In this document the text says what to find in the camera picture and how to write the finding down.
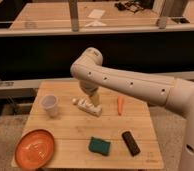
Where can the green sponge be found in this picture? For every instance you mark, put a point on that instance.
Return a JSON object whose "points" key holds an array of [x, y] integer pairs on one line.
{"points": [[99, 146]]}

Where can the white paper sheet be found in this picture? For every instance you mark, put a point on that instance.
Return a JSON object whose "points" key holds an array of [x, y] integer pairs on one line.
{"points": [[96, 14]]}

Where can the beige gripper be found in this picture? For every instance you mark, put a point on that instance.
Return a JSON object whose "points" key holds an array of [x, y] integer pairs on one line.
{"points": [[94, 99]]}

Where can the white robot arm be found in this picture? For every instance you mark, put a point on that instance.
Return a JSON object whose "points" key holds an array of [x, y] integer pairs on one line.
{"points": [[174, 94]]}

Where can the black remote control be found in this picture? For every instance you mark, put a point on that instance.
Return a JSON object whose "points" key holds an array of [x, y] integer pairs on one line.
{"points": [[131, 143]]}

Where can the grey metal post right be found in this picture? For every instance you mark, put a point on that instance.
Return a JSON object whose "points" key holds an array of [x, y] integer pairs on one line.
{"points": [[164, 14]]}

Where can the grey metal post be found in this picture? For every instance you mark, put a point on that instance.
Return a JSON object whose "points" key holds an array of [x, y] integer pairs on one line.
{"points": [[73, 8], [164, 14]]}

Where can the orange carrot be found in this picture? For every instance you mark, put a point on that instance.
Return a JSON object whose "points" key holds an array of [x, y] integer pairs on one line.
{"points": [[120, 105]]}

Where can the orange plate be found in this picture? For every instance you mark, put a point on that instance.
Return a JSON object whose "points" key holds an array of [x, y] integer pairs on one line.
{"points": [[34, 150]]}

